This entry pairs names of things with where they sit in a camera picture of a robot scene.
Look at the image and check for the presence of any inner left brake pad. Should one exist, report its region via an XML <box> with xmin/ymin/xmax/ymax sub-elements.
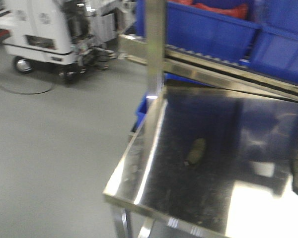
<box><xmin>184</xmin><ymin>138</ymin><xmax>206</xmax><ymax>167</ymax></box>

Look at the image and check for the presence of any roller conveyor track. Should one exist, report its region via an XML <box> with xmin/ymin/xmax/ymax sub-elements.
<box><xmin>165</xmin><ymin>44</ymin><xmax>250</xmax><ymax>69</ymax></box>

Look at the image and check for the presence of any blue bin under table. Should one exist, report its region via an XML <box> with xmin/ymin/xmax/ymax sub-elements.
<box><xmin>131</xmin><ymin>94</ymin><xmax>148</xmax><ymax>132</ymax></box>

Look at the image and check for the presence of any left blue plastic bin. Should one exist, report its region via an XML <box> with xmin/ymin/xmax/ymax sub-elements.
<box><xmin>135</xmin><ymin>0</ymin><xmax>261</xmax><ymax>65</ymax></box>

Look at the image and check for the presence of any blue plastic bin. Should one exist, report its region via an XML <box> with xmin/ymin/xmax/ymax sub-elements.
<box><xmin>135</xmin><ymin>0</ymin><xmax>261</xmax><ymax>65</ymax></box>
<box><xmin>250</xmin><ymin>0</ymin><xmax>298</xmax><ymax>84</ymax></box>

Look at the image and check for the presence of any white mobile machine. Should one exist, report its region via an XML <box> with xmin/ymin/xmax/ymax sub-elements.
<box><xmin>0</xmin><ymin>0</ymin><xmax>137</xmax><ymax>83</ymax></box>

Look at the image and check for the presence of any red mesh bag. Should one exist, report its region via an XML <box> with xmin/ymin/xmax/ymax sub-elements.
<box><xmin>173</xmin><ymin>0</ymin><xmax>254</xmax><ymax>19</ymax></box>

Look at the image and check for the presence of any right blue plastic bin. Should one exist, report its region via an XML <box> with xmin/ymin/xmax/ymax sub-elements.
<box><xmin>250</xmin><ymin>0</ymin><xmax>298</xmax><ymax>84</ymax></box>

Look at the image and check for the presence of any stainless steel rack frame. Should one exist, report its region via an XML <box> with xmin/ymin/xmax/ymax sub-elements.
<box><xmin>119</xmin><ymin>0</ymin><xmax>298</xmax><ymax>102</ymax></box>

